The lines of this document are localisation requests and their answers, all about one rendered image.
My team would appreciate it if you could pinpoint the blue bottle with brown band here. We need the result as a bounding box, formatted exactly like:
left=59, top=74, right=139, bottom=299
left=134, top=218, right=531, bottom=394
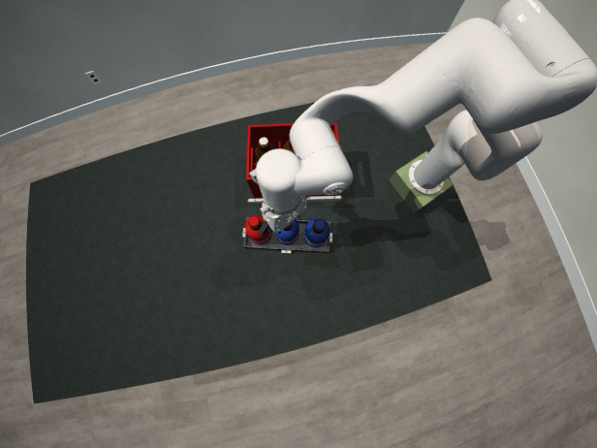
left=304, top=218, right=330, bottom=247

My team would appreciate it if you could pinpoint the red bottle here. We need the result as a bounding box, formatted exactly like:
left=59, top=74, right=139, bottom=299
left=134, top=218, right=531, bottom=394
left=245, top=215, right=272, bottom=245

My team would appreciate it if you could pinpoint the brown bottle with white cap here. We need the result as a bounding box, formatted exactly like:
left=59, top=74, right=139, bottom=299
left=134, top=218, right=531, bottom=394
left=255, top=138, right=276, bottom=164

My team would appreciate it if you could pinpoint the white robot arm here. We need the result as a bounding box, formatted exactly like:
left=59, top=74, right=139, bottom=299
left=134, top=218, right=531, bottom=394
left=249, top=0, right=597, bottom=215

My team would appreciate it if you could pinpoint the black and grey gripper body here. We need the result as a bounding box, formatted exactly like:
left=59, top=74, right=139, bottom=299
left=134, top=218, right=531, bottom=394
left=262, top=196, right=307, bottom=233

